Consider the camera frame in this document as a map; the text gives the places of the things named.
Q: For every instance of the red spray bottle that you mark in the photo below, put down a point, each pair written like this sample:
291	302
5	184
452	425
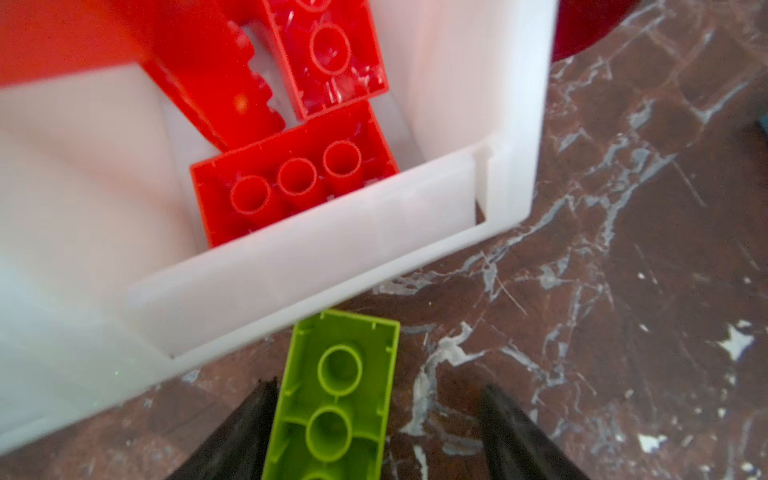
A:
582	23

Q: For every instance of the white right bin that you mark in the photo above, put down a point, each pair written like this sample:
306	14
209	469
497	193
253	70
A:
108	285

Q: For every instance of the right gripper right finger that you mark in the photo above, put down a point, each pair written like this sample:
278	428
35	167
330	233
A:
515	447

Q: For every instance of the red lego studs up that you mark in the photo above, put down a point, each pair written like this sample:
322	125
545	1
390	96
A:
247	189

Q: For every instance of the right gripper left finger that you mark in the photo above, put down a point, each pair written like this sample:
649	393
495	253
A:
237	448

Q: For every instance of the red lego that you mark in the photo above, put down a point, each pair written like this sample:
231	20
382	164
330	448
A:
192	50
327	52

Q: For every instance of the red lego bottom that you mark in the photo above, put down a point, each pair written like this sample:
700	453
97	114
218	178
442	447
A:
327	52

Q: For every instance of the green lego near bins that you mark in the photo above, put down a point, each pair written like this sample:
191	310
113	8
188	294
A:
332	413

